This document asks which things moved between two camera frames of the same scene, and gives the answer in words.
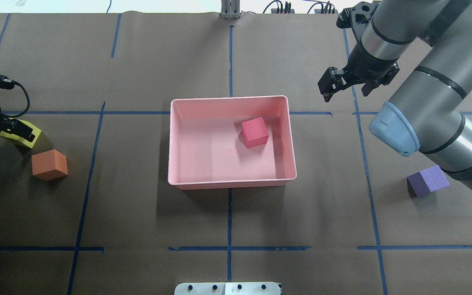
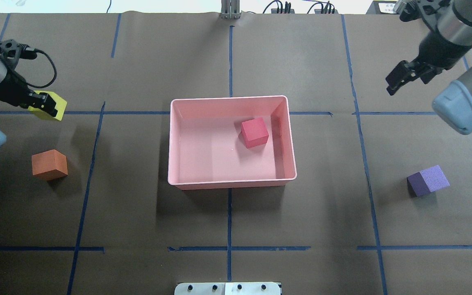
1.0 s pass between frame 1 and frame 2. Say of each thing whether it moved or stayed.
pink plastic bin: stayed
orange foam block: stayed
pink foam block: stayed
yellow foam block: moved
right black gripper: moved
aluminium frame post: stayed
